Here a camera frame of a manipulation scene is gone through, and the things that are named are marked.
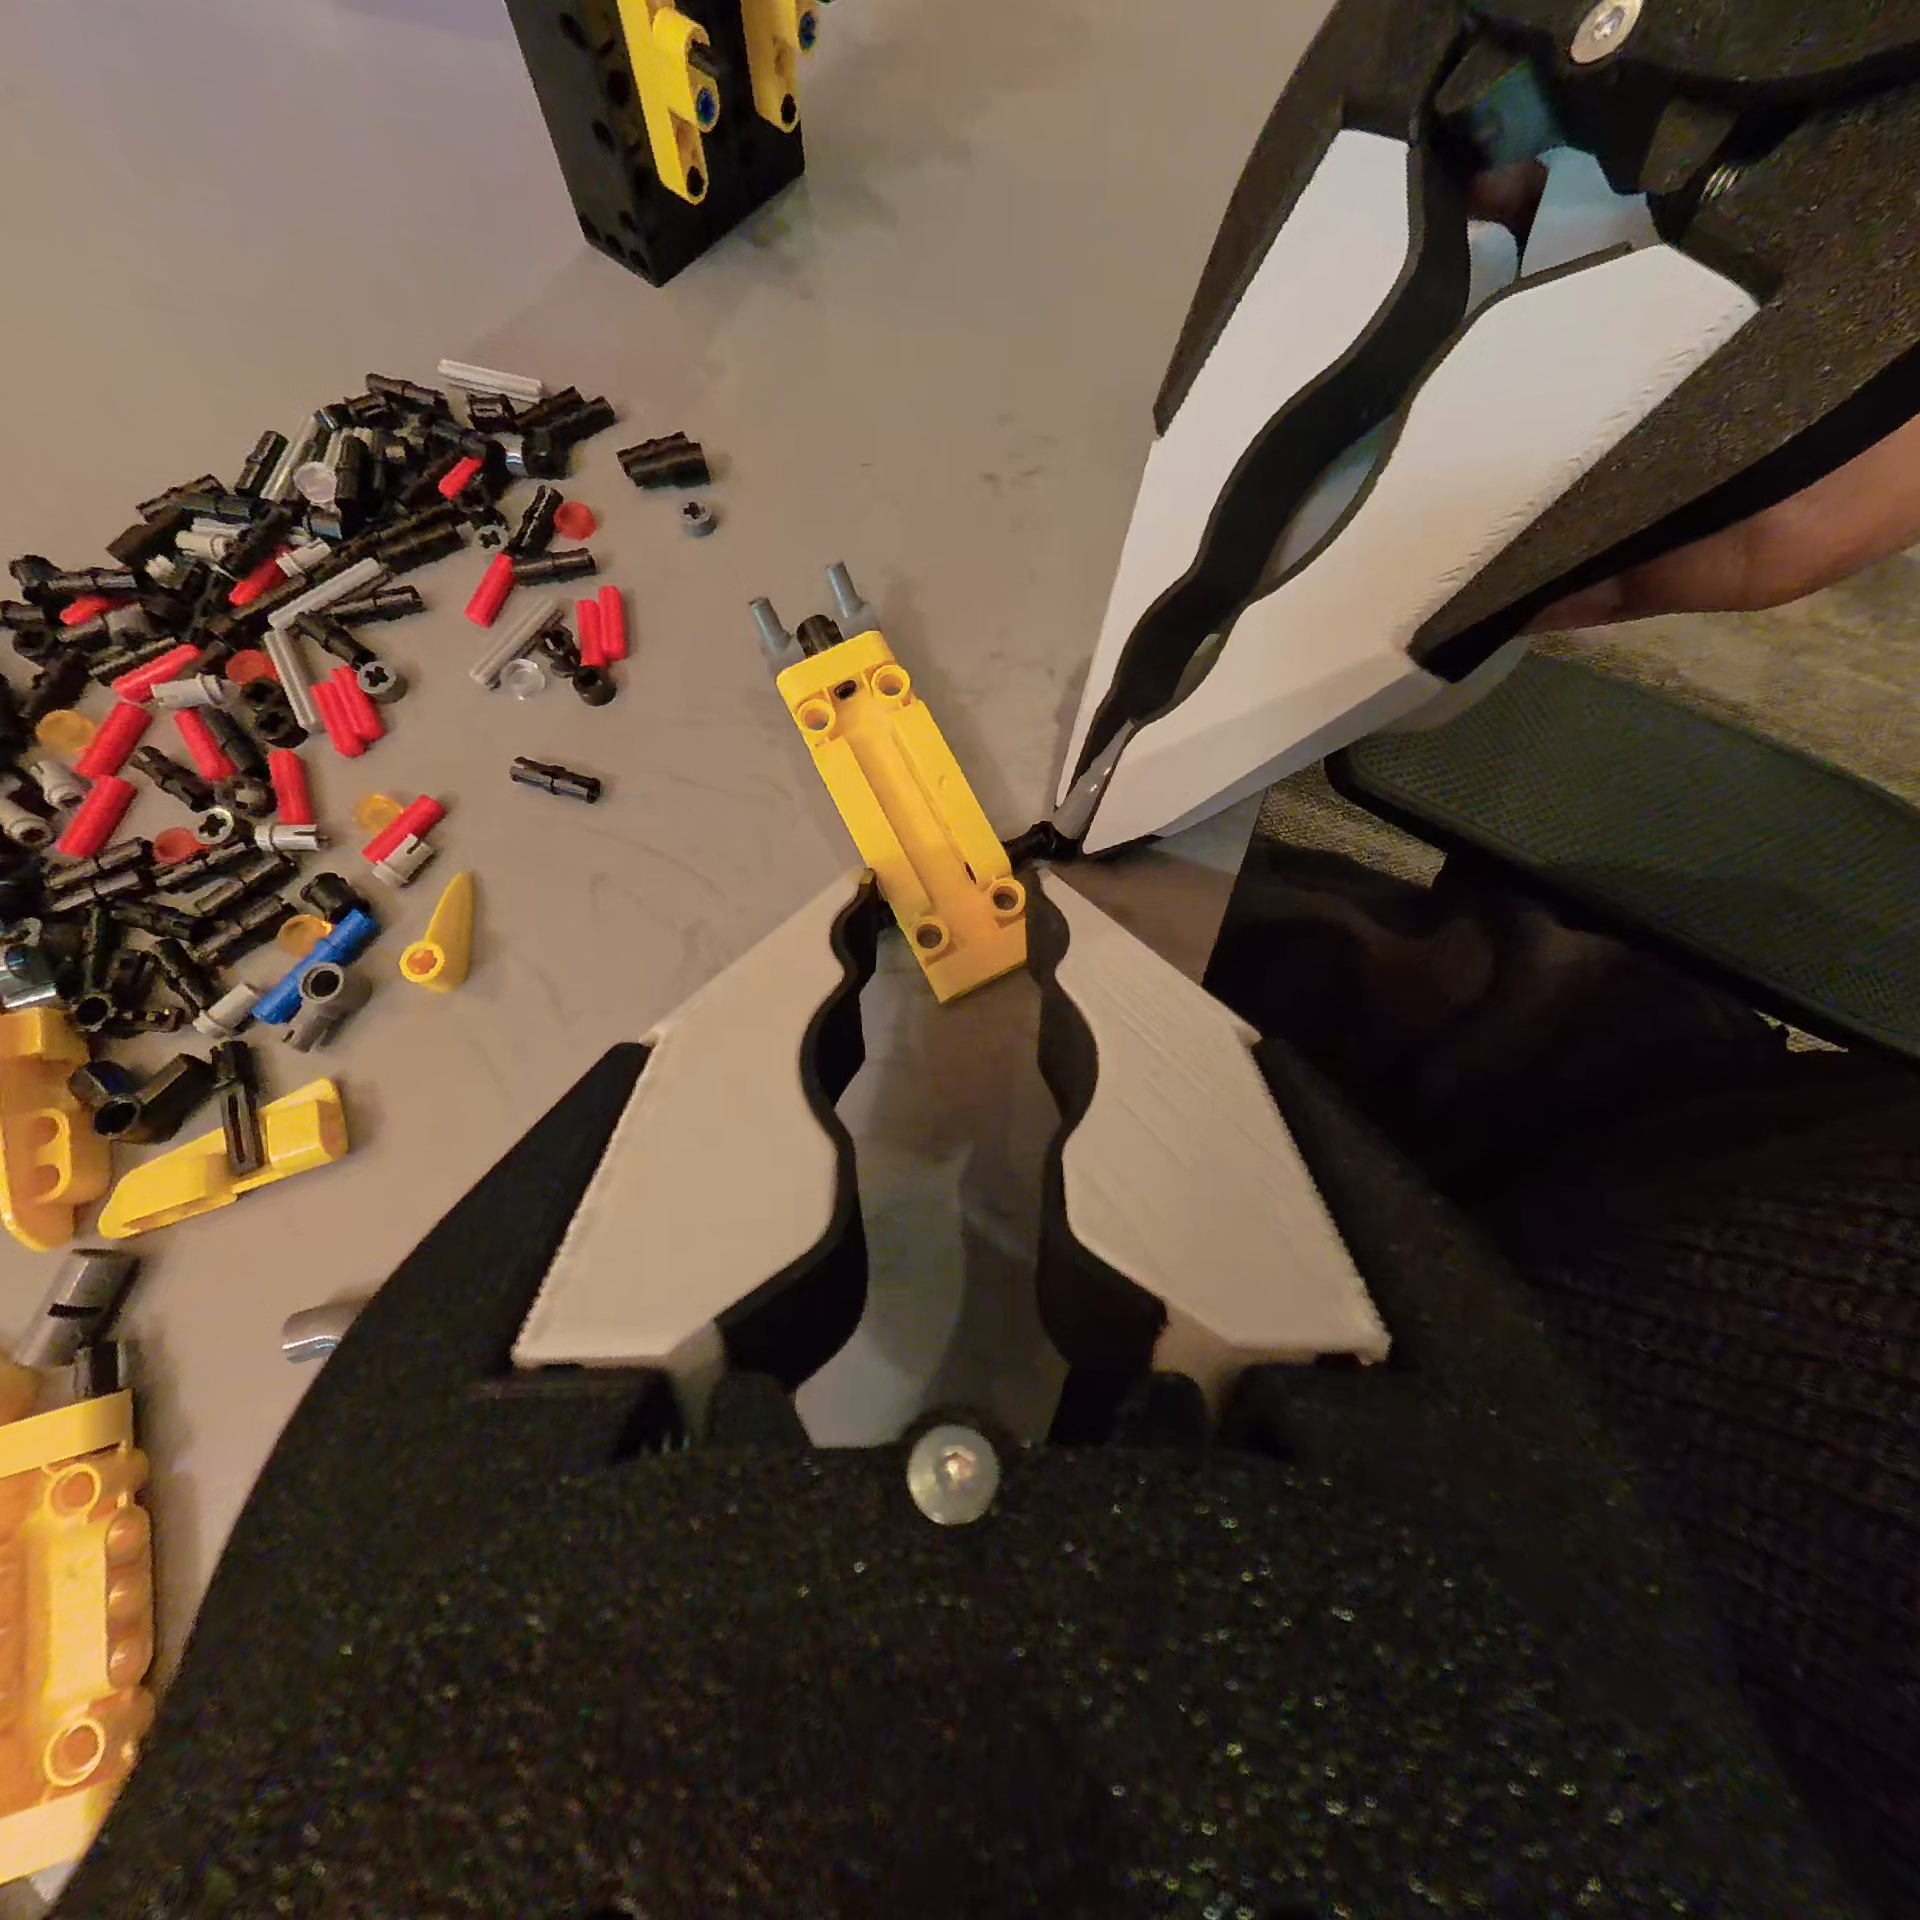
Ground dark grey toy connector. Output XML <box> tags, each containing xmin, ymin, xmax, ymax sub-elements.
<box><xmin>17</xmin><ymin>1249</ymin><xmax>144</xmax><ymax>1410</ymax></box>

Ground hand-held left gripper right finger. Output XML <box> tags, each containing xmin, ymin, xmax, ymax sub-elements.
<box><xmin>1029</xmin><ymin>870</ymin><xmax>1391</xmax><ymax>1421</ymax></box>

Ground yellow curved toy panel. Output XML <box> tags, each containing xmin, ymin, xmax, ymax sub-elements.
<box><xmin>95</xmin><ymin>1077</ymin><xmax>349</xmax><ymax>1237</ymax></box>

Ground black chair armrest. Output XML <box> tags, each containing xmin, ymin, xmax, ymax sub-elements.
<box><xmin>1327</xmin><ymin>661</ymin><xmax>1920</xmax><ymax>1060</ymax></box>

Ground blue toy axle pin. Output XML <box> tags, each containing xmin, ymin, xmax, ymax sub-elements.
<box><xmin>252</xmin><ymin>907</ymin><xmax>377</xmax><ymax>1027</ymax></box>

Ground yellow toy brick with holes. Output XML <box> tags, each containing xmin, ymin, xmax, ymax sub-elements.
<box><xmin>0</xmin><ymin>1008</ymin><xmax>114</xmax><ymax>1255</ymax></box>

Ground grey toy tube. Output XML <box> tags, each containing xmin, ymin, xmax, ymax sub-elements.
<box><xmin>1056</xmin><ymin>715</ymin><xmax>1125</xmax><ymax>850</ymax></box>

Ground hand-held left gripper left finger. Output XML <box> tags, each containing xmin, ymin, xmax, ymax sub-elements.
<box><xmin>509</xmin><ymin>870</ymin><xmax>882</xmax><ymax>1399</ymax></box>

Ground person's dark trousers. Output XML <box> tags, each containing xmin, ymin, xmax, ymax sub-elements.
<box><xmin>1202</xmin><ymin>840</ymin><xmax>1803</xmax><ymax>1201</ymax></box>

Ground large yellow toy shell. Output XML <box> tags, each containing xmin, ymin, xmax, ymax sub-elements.
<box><xmin>0</xmin><ymin>1387</ymin><xmax>161</xmax><ymax>1884</ymax></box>

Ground pile of small toy pins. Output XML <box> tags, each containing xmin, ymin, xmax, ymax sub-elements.
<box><xmin>0</xmin><ymin>357</ymin><xmax>713</xmax><ymax>1052</ymax></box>

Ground black yellow toy brick assembly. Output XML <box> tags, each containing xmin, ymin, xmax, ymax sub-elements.
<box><xmin>504</xmin><ymin>0</ymin><xmax>822</xmax><ymax>291</ymax></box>

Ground yellow toy tooth piece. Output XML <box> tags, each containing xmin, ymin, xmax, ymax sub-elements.
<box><xmin>398</xmin><ymin>875</ymin><xmax>479</xmax><ymax>993</ymax></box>

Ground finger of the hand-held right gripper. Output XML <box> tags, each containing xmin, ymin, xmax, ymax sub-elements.
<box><xmin>1080</xmin><ymin>237</ymin><xmax>1762</xmax><ymax>859</ymax></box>
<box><xmin>1049</xmin><ymin>126</ymin><xmax>1479</xmax><ymax>843</ymax></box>

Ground person's right hand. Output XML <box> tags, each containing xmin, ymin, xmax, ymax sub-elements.
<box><xmin>1532</xmin><ymin>437</ymin><xmax>1920</xmax><ymax>636</ymax></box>

